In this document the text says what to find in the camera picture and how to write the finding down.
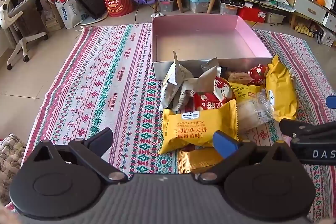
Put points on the red flat box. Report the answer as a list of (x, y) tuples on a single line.
[(252, 14)]

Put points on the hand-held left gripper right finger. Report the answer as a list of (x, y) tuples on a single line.
[(223, 144)]

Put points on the clear cake packet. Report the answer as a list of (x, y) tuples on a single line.
[(249, 113)]

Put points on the white office chair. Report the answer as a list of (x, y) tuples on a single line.
[(25, 19)]

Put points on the patterned woven floor mat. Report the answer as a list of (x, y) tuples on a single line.
[(105, 77)]

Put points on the brown biscuit packet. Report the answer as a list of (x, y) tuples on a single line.
[(239, 77)]

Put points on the pink cardboard box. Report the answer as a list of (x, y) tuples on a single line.
[(197, 37)]

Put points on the gold foil snack packet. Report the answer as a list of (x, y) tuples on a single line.
[(197, 159)]

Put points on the white printed box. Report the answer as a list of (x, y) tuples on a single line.
[(329, 39)]

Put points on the white printed shopping bag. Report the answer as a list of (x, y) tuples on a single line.
[(68, 14)]

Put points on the black bag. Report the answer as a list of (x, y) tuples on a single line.
[(90, 2)]

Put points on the clear plastic storage box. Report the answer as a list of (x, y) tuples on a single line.
[(231, 7), (197, 5), (166, 5)]

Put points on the beige quilted blanket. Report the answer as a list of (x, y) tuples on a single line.
[(10, 153)]

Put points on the grey snack packet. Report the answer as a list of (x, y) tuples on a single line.
[(202, 82), (183, 99), (170, 82), (208, 64)]

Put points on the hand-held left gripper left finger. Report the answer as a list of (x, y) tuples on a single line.
[(101, 138)]

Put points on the yellow snack packet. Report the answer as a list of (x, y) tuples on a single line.
[(244, 91), (281, 87), (199, 129)]

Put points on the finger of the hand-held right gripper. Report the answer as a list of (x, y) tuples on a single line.
[(332, 102), (296, 128)]

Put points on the white flat board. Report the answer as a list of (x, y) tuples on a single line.
[(92, 22)]

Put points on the white TV stand drawer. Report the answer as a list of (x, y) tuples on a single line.
[(302, 7), (331, 24)]

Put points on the orange fruit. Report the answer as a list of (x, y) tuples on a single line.
[(320, 1)]

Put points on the yellow egg tray stack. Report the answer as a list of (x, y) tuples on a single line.
[(304, 29)]

